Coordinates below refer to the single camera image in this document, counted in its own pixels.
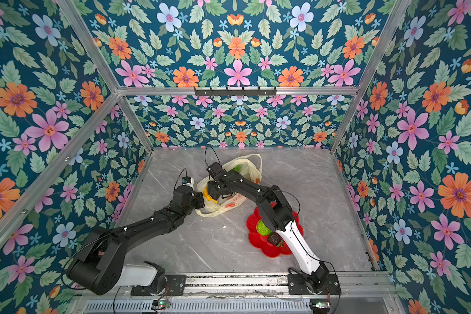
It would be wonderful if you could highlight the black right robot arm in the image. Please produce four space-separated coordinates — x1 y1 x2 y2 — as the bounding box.
207 162 330 294

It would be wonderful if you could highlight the aluminium frame corner post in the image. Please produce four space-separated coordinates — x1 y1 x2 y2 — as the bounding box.
330 0 412 155
57 1 153 154

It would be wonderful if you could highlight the aluminium frame left crossbar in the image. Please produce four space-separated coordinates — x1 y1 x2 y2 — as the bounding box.
0 92 120 251

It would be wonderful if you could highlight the dark brown fake fruit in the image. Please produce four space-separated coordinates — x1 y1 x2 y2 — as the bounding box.
267 232 282 247

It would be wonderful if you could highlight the green fake grape bunch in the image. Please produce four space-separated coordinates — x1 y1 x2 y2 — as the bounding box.
233 165 243 174

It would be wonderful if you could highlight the black hook rack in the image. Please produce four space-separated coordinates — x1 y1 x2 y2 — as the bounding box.
194 87 277 97

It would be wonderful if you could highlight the orange yellow fake banana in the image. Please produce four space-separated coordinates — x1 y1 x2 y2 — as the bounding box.
203 187 218 204

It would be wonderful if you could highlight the aluminium frame back crossbar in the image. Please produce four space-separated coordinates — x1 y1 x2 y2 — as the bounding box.
118 86 358 97

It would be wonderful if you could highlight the red flower-shaped plate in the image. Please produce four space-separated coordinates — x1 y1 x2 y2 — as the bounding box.
246 208 293 259

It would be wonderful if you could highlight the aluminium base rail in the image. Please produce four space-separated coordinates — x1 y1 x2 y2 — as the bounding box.
69 271 405 313

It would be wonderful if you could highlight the light green fake fruit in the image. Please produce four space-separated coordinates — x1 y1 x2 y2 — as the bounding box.
256 220 272 236

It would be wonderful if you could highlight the aluminium frame crossbar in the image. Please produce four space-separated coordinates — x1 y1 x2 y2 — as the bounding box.
118 86 358 97
0 92 120 251

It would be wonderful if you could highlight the aluminium frame corner post right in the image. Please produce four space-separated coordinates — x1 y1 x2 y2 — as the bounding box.
330 0 412 155

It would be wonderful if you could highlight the aluminium frame corner post left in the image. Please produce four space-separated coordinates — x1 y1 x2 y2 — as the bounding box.
57 1 153 154

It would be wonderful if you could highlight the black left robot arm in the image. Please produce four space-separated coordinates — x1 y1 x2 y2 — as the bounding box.
66 185 204 296

